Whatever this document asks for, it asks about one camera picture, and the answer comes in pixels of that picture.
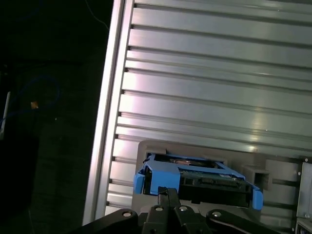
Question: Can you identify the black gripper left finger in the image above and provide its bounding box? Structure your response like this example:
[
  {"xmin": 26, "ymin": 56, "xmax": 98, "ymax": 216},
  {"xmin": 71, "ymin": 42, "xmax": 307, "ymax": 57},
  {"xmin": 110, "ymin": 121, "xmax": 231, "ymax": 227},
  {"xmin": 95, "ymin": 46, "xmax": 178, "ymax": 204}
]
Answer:
[{"xmin": 79, "ymin": 186, "xmax": 175, "ymax": 234}]

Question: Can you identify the grey parts rack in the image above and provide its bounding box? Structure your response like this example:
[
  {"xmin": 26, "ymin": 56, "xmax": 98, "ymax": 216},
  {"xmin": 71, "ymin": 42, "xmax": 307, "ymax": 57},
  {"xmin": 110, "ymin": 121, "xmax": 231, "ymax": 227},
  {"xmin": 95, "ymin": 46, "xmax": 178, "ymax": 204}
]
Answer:
[{"xmin": 131, "ymin": 140, "xmax": 300, "ymax": 234}]

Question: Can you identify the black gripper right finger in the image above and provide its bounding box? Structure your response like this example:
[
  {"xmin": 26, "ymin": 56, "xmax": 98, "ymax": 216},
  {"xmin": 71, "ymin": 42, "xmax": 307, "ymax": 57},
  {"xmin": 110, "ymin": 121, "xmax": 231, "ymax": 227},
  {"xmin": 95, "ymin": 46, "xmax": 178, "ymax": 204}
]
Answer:
[{"xmin": 168, "ymin": 188, "xmax": 277, "ymax": 234}]

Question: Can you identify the blue floor cable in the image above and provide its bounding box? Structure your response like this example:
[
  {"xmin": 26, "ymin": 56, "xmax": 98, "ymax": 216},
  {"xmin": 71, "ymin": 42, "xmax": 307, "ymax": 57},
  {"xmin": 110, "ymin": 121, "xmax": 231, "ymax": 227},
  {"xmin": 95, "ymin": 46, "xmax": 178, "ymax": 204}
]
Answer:
[{"xmin": 0, "ymin": 75, "xmax": 61, "ymax": 122}]

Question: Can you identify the hard disk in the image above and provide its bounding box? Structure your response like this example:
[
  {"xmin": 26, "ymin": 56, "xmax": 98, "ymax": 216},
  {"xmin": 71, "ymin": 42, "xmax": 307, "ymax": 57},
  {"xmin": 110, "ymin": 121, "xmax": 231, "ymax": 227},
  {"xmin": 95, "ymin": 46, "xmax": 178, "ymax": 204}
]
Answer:
[{"xmin": 133, "ymin": 152, "xmax": 264, "ymax": 210}]

